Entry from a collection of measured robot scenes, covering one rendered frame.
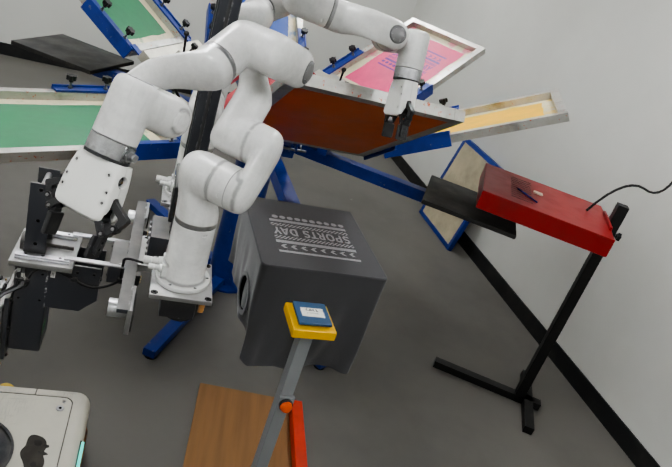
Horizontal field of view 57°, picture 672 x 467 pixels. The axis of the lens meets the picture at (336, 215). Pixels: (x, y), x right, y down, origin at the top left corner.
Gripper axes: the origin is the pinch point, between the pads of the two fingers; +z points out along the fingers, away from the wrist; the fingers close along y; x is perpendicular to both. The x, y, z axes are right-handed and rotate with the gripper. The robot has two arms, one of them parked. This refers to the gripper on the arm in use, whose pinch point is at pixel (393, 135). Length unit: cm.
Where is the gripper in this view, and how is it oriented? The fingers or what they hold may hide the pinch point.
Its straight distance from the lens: 175.5
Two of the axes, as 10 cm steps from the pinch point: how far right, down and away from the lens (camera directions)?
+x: 9.2, 1.5, 3.5
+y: 3.2, 2.1, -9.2
